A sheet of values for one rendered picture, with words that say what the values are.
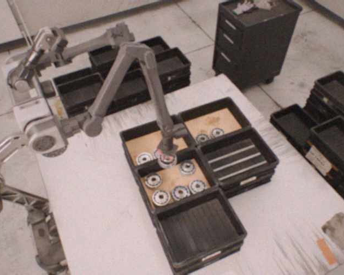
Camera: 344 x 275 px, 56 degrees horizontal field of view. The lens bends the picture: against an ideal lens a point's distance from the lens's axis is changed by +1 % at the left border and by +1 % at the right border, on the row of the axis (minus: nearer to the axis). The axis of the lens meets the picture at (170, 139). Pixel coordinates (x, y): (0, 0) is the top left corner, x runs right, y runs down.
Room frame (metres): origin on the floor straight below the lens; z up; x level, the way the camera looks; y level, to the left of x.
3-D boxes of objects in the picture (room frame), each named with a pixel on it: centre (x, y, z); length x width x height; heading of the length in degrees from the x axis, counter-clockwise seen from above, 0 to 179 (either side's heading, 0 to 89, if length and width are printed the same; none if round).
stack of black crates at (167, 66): (2.41, 0.02, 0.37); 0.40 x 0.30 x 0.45; 116
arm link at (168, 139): (1.01, 0.01, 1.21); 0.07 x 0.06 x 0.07; 115
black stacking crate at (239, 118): (1.37, -0.29, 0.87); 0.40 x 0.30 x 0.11; 111
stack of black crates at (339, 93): (1.96, -1.47, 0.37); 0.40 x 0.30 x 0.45; 26
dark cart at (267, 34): (2.77, -0.86, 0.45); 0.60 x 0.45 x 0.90; 116
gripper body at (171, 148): (1.00, 0.02, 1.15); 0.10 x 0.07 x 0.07; 64
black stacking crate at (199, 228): (0.66, -0.13, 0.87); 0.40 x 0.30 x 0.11; 111
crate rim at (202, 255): (0.66, -0.13, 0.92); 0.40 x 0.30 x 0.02; 111
